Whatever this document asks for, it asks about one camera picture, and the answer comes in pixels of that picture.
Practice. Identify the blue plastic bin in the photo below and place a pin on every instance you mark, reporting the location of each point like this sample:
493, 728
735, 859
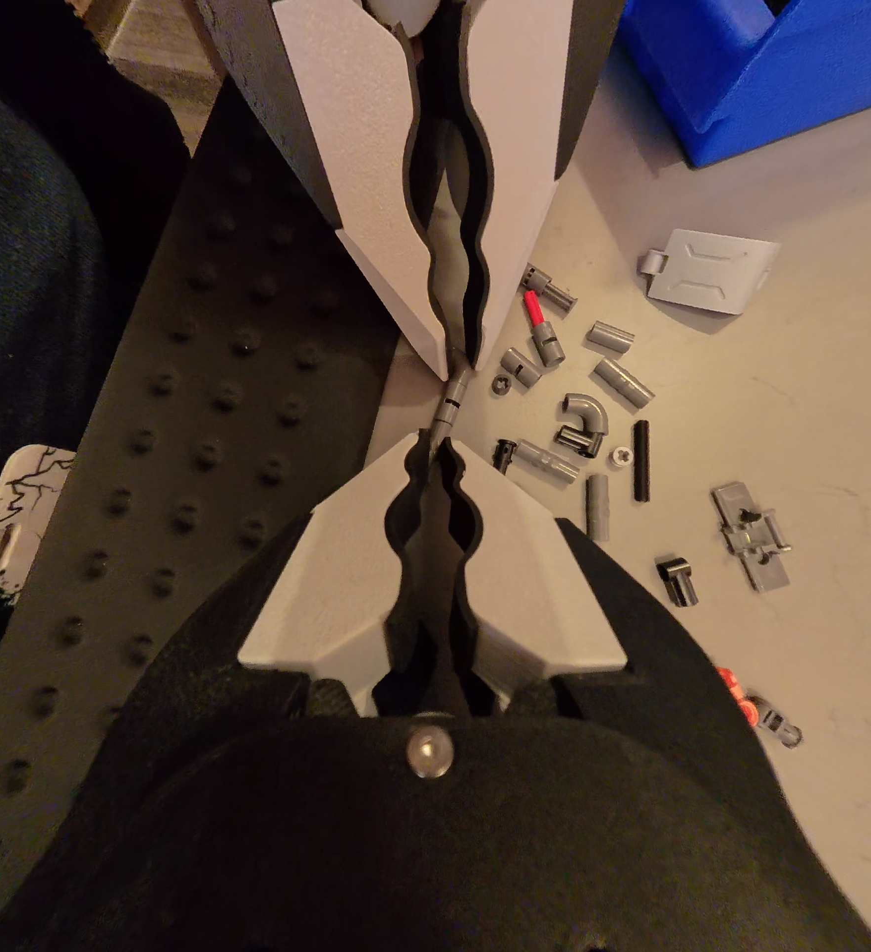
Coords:
792, 75

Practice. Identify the small dark grey piece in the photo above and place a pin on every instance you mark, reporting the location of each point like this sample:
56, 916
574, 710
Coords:
778, 723

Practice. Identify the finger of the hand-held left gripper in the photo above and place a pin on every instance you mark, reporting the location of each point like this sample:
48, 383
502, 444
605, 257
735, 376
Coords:
522, 119
354, 134

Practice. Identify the orange panel piece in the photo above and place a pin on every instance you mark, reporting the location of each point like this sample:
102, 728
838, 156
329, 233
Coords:
728, 686

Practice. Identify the dark grey connector plate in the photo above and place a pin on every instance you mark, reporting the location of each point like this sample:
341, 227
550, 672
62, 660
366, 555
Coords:
748, 536

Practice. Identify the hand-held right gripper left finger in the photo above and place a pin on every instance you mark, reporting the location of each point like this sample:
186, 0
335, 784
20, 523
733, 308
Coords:
324, 595

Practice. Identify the dark grey axle pin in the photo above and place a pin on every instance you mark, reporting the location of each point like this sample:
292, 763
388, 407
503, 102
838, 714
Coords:
453, 394

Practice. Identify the cluster of small grey connectors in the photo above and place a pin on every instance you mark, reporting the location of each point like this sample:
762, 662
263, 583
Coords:
614, 383

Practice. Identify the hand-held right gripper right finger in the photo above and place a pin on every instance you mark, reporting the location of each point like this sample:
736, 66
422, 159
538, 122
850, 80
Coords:
543, 595

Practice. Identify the black perforated pad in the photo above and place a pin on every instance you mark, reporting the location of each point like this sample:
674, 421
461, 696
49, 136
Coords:
212, 446

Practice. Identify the red grey pin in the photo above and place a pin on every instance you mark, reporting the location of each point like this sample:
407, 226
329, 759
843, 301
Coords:
534, 308

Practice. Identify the light grey ribbed panel piece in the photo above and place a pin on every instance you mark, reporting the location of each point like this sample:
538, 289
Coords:
711, 271

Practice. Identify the white printed cloth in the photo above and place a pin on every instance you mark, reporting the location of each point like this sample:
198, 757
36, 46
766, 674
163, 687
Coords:
19, 513

